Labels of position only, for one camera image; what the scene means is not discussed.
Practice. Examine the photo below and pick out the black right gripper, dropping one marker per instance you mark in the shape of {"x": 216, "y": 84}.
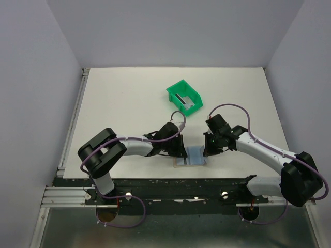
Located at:
{"x": 209, "y": 150}

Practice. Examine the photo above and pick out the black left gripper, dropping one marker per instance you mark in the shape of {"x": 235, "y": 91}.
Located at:
{"x": 180, "y": 151}

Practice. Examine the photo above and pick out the green plastic bin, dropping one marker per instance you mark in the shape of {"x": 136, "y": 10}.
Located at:
{"x": 184, "y": 90}

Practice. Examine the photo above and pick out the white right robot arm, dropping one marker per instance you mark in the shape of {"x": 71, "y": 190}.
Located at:
{"x": 297, "y": 180}

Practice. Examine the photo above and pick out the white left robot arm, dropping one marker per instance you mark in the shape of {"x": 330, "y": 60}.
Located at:
{"x": 104, "y": 150}

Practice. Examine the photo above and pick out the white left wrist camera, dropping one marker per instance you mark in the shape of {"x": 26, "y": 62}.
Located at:
{"x": 179, "y": 124}

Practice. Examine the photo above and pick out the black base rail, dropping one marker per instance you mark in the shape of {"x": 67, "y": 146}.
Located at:
{"x": 132, "y": 197}

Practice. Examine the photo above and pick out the aluminium frame rail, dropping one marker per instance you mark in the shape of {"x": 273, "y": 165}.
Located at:
{"x": 64, "y": 197}

